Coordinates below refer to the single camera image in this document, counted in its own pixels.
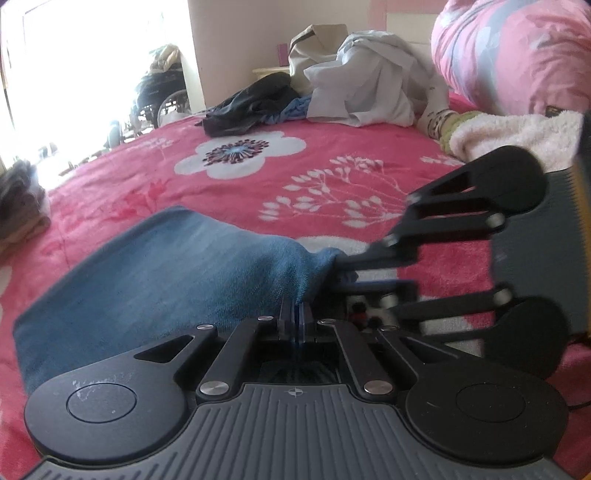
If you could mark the pink grey pillow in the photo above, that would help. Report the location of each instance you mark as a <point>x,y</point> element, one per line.
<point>515,57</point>

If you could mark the cream nightstand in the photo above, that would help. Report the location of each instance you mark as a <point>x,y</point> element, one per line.
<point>261,73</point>

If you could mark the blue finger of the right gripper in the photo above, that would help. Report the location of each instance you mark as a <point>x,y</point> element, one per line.
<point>401,299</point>
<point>400,247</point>

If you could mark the dark blue clothes pile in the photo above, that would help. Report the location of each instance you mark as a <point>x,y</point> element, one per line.
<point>268,101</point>

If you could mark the black wheelchair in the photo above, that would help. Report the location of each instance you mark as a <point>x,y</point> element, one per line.
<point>160,91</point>

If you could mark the blue denim jeans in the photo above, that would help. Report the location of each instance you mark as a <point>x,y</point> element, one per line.
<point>167,274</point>

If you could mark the pink floral fleece blanket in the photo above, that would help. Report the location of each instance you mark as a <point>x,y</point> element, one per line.
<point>323,185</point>

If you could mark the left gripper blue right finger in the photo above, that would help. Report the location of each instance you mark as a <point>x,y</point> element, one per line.
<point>369,379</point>

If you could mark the white fleece robe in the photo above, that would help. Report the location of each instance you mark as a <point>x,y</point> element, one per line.
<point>377,77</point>

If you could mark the folded beige grey clothes stack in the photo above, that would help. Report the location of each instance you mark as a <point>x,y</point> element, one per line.
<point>25,209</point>

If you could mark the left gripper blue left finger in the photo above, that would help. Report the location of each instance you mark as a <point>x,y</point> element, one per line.
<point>253,338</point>

